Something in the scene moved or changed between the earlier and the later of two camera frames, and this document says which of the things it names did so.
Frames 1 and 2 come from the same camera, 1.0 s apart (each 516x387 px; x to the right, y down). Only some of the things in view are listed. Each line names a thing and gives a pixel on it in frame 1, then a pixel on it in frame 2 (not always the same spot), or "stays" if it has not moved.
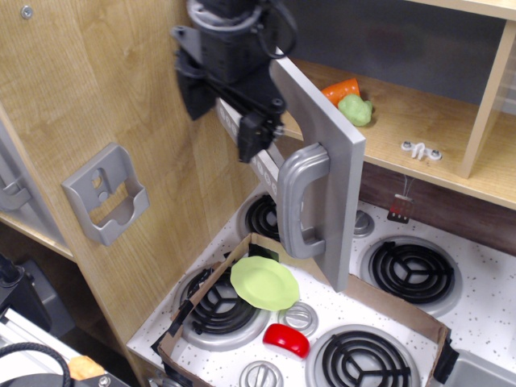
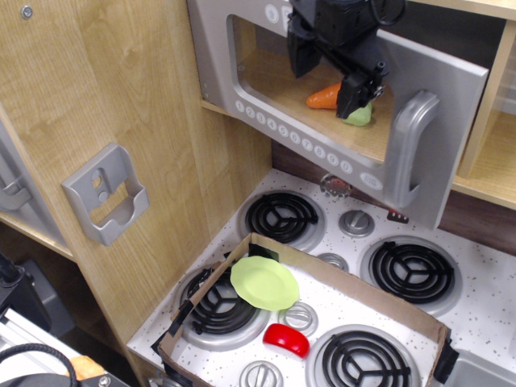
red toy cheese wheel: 287,338 stays
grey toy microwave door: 319,189 -> 439,100
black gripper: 235,64 -> 346,33
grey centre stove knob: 300,315 stays
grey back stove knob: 364,225 stays
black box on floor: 27,287 stays
